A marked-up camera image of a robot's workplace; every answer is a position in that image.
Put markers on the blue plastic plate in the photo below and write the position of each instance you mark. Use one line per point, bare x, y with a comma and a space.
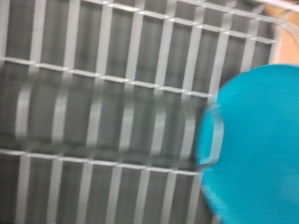
258, 140

